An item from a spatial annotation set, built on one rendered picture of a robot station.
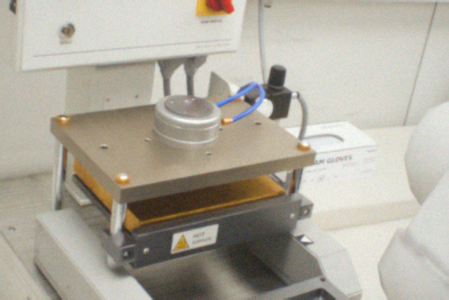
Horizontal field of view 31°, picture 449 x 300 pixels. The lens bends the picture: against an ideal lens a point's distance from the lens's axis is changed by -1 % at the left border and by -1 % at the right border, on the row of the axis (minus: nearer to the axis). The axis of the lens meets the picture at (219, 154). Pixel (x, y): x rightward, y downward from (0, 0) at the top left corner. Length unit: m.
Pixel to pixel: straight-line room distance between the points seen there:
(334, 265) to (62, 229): 0.33
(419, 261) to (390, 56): 1.42
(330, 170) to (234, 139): 0.64
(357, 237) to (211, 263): 0.54
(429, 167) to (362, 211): 1.00
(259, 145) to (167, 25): 0.21
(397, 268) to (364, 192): 1.13
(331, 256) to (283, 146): 0.15
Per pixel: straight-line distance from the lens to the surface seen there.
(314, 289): 0.96
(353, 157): 1.64
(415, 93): 2.00
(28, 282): 1.06
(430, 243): 0.50
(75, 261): 0.93
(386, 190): 1.66
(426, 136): 0.61
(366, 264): 1.50
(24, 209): 1.16
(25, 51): 0.99
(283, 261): 1.06
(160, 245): 0.91
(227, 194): 0.98
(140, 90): 1.13
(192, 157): 0.94
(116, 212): 0.89
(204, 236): 0.94
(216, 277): 1.06
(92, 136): 0.96
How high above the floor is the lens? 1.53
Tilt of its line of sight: 26 degrees down
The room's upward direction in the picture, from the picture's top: 9 degrees clockwise
